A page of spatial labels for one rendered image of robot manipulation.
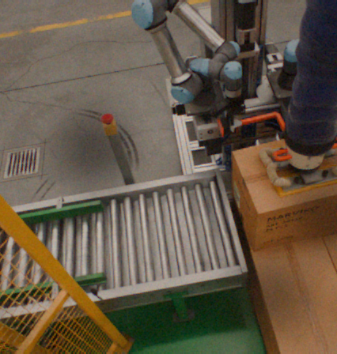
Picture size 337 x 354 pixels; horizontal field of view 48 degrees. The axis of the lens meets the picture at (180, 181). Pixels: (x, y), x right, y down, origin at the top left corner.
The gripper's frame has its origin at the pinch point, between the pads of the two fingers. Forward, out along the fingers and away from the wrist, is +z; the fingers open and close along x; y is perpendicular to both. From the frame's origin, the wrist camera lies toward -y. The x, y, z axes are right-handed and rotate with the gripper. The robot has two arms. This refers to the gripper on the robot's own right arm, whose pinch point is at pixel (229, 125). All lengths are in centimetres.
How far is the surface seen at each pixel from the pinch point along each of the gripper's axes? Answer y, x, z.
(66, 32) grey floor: -108, 307, 107
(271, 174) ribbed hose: 10.8, -32.3, 4.6
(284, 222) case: 14, -46, 28
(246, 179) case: 1.0, -26.0, 13.4
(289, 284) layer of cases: 11, -68, 54
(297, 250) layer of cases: 22, -51, 54
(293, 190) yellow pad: 19.2, -39.3, 11.5
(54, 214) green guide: -106, 5, 46
